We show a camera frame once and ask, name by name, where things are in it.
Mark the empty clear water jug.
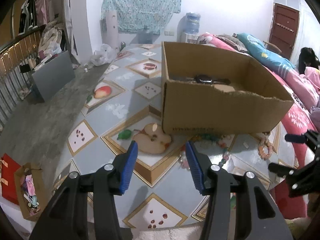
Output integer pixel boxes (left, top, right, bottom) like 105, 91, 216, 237
140, 31, 154, 44

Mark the orange bead bracelet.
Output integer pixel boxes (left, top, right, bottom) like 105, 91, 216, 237
258, 137, 276, 161

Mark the green bead bracelet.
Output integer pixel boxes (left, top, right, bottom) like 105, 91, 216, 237
191, 133, 222, 143

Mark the pink pearl bracelet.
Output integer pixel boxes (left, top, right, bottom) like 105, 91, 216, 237
179, 151, 192, 171

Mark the multicoloured bead bracelet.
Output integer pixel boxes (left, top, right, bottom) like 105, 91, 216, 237
217, 140, 232, 168

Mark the red paper bag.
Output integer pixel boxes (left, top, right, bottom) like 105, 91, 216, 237
0, 154, 23, 206

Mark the wooden chair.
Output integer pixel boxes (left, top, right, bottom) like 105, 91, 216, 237
262, 40, 282, 54

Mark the small cluttered cardboard box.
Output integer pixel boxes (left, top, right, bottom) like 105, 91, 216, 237
14, 162, 50, 222

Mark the white plastic bag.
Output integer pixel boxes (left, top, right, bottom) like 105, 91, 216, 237
90, 44, 117, 67

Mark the blue pillow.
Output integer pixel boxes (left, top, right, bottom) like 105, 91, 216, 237
236, 32, 296, 73

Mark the brown wooden door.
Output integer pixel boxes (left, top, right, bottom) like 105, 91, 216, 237
269, 2, 300, 60

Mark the brown cardboard box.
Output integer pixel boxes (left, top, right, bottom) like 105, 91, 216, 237
161, 41, 294, 135

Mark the dark purple smartwatch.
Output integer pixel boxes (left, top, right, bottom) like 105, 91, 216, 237
194, 74, 231, 85

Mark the black hanging jacket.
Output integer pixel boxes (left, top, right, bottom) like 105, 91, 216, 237
19, 0, 38, 36

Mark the white hook rail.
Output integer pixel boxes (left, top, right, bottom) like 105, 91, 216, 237
276, 22, 293, 33

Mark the grey board box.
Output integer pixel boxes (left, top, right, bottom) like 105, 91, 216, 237
31, 50, 76, 102

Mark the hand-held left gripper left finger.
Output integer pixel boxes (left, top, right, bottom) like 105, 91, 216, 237
29, 141, 138, 240

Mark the pink hanging garment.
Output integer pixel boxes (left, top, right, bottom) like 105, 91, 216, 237
35, 0, 54, 27

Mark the white water dispenser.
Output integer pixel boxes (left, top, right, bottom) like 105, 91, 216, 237
180, 31, 200, 44

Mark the metal stair railing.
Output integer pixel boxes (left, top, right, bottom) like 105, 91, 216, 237
0, 27, 43, 130

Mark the pink floral blanket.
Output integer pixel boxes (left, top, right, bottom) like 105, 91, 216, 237
197, 32, 320, 219

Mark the pile of clothes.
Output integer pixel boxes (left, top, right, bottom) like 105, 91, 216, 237
39, 21, 67, 56

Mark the grey lace cushion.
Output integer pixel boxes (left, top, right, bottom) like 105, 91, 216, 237
217, 34, 248, 52

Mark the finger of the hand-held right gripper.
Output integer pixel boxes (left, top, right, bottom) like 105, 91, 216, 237
268, 159, 320, 198
285, 129, 320, 153

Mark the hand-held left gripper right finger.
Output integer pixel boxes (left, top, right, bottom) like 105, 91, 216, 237
185, 141, 293, 240

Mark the teal floral hanging cloth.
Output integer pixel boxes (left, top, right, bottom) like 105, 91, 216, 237
101, 0, 182, 34

